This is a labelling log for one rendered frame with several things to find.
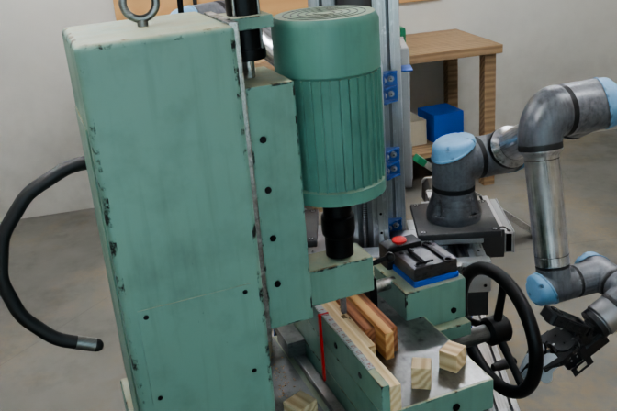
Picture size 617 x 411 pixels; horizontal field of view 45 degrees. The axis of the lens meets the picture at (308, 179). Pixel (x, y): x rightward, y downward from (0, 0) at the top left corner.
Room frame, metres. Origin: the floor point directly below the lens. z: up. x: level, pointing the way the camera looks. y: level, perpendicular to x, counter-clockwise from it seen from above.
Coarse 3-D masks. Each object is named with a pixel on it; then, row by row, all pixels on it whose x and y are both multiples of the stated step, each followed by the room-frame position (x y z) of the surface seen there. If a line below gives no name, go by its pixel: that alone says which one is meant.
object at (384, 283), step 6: (390, 276) 1.31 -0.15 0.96; (378, 282) 1.29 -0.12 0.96; (384, 282) 1.29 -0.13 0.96; (390, 282) 1.30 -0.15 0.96; (378, 288) 1.28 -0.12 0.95; (384, 288) 1.29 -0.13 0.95; (390, 288) 1.30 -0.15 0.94; (366, 294) 1.26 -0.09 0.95; (372, 294) 1.24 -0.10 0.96; (372, 300) 1.24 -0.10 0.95
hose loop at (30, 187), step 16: (80, 160) 1.19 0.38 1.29; (48, 176) 1.17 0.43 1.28; (64, 176) 1.18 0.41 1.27; (32, 192) 1.16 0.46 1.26; (16, 208) 1.15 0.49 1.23; (0, 224) 1.14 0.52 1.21; (16, 224) 1.15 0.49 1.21; (0, 240) 1.13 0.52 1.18; (0, 256) 1.13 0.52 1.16; (0, 272) 1.12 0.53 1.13; (0, 288) 1.12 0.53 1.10; (16, 304) 1.13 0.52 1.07; (32, 320) 1.13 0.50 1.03; (48, 336) 1.13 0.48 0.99; (64, 336) 1.15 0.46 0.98; (80, 336) 1.16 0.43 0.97
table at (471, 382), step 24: (384, 312) 1.28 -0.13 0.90; (312, 336) 1.25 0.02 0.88; (408, 336) 1.19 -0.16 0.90; (432, 336) 1.18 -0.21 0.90; (456, 336) 1.26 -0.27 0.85; (336, 360) 1.14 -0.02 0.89; (384, 360) 1.12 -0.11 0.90; (408, 360) 1.11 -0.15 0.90; (432, 360) 1.11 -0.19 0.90; (408, 384) 1.04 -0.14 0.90; (432, 384) 1.04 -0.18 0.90; (456, 384) 1.03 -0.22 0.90; (480, 384) 1.03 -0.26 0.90; (360, 408) 1.05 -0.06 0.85; (408, 408) 0.98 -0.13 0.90; (432, 408) 1.00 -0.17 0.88; (456, 408) 1.01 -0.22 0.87; (480, 408) 1.03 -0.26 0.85
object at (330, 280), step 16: (320, 256) 1.21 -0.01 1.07; (352, 256) 1.20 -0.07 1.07; (368, 256) 1.19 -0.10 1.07; (320, 272) 1.16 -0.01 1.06; (336, 272) 1.17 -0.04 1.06; (352, 272) 1.18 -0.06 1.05; (368, 272) 1.19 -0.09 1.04; (320, 288) 1.16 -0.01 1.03; (336, 288) 1.17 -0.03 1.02; (352, 288) 1.18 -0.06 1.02; (368, 288) 1.19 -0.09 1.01; (320, 304) 1.16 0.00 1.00
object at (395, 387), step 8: (328, 304) 1.24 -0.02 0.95; (336, 312) 1.21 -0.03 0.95; (336, 320) 1.18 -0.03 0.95; (344, 328) 1.15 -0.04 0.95; (352, 336) 1.13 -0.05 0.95; (360, 344) 1.10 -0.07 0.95; (368, 352) 1.07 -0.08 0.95; (368, 360) 1.05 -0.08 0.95; (376, 360) 1.05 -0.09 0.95; (376, 368) 1.02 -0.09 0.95; (384, 368) 1.02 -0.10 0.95; (384, 376) 1.00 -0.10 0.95; (392, 376) 1.00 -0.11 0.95; (392, 384) 0.98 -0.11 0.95; (400, 384) 0.98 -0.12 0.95; (392, 392) 0.97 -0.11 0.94; (400, 392) 0.98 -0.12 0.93; (392, 400) 0.97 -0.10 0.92; (400, 400) 0.98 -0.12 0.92; (392, 408) 0.97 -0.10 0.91; (400, 408) 0.98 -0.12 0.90
